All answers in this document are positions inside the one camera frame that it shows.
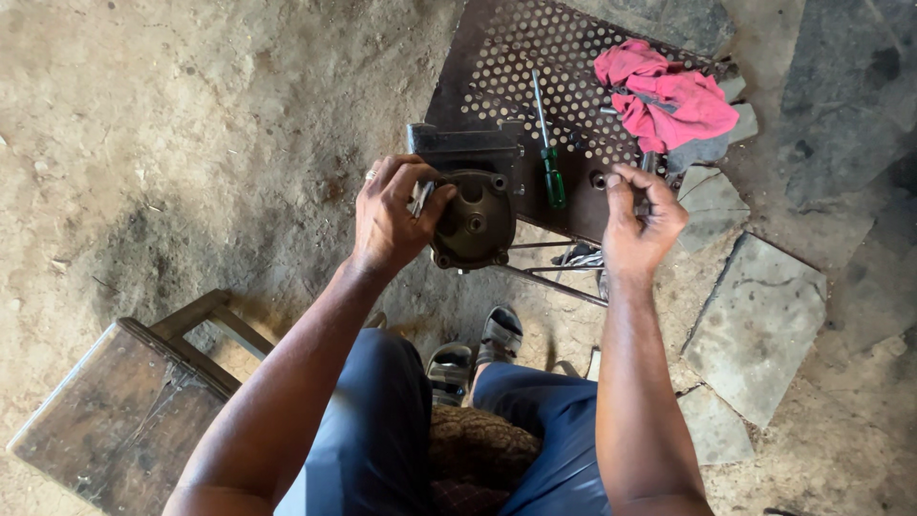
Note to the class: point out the person's dark blue trousers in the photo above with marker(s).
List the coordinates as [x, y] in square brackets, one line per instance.
[372, 430]

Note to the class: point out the person's left hand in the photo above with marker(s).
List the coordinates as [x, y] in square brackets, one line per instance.
[387, 222]

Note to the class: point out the dark metal compressor housing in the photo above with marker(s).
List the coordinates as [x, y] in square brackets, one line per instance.
[476, 222]

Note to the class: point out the silver metal wrench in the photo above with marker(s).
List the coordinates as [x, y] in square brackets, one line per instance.
[648, 160]

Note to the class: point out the person's right hand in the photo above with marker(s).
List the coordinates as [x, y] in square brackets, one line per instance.
[637, 236]

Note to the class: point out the perforated metal work table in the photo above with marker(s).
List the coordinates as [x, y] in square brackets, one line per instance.
[501, 64]

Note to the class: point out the brown patterned seat cushion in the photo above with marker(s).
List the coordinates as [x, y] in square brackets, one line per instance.
[476, 455]

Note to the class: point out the pink rag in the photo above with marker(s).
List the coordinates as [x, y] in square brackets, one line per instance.
[673, 104]

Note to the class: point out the grey sandal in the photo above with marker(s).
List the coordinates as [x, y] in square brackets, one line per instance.
[500, 335]
[449, 373]

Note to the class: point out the metal washer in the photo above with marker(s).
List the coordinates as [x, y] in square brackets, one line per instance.
[598, 180]

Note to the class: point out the wooden stool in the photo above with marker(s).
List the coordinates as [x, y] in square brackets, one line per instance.
[122, 416]

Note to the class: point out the grey cloth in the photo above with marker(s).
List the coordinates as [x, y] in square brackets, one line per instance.
[698, 150]

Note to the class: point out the crumpled silver wrapper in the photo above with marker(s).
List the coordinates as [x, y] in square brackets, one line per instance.
[582, 259]

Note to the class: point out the small silver metal tool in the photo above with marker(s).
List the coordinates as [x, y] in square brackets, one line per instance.
[421, 197]

